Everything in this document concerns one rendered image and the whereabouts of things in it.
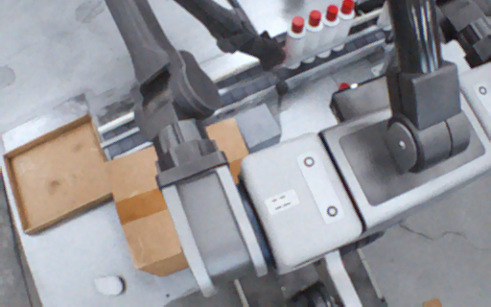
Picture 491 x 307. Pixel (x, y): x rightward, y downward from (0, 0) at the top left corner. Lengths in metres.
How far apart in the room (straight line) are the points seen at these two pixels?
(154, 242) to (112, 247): 0.34
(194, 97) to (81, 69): 0.92
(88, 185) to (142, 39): 0.71
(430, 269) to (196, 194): 1.76
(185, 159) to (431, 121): 0.28
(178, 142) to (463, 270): 1.87
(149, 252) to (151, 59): 0.42
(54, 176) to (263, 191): 0.93
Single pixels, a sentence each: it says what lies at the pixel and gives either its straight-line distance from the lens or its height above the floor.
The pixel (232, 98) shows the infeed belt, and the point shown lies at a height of 0.88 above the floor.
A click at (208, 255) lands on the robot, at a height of 1.50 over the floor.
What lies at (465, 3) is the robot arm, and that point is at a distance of 0.76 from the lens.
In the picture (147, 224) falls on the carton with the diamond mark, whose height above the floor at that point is 1.12.
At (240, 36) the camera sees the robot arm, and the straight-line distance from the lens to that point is 1.00.
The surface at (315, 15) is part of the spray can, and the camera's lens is 1.14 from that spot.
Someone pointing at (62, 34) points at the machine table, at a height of 0.83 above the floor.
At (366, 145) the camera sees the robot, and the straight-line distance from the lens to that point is 0.49.
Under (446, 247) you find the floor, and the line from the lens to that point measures 2.21.
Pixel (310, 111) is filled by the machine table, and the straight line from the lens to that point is 1.28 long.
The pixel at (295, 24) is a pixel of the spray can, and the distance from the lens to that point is 1.12.
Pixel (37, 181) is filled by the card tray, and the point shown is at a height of 0.83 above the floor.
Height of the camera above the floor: 1.97
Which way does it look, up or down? 69 degrees down
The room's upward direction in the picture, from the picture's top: straight up
